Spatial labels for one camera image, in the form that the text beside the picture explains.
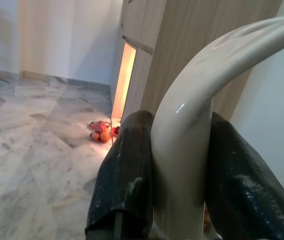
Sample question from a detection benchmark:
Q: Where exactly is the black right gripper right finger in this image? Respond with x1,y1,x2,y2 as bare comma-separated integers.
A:
205,111,284,240

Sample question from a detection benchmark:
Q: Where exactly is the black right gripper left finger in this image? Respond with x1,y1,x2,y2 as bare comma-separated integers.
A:
84,109,155,240

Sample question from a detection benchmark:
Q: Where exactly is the cream long-handled dustpan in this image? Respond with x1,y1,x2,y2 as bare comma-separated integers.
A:
149,12,284,240

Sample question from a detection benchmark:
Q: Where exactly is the pink dragon fruit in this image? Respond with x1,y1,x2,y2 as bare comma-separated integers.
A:
89,120,111,131

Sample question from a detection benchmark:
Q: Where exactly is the light wooden cabinet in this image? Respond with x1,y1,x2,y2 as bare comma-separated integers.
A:
110,0,284,124

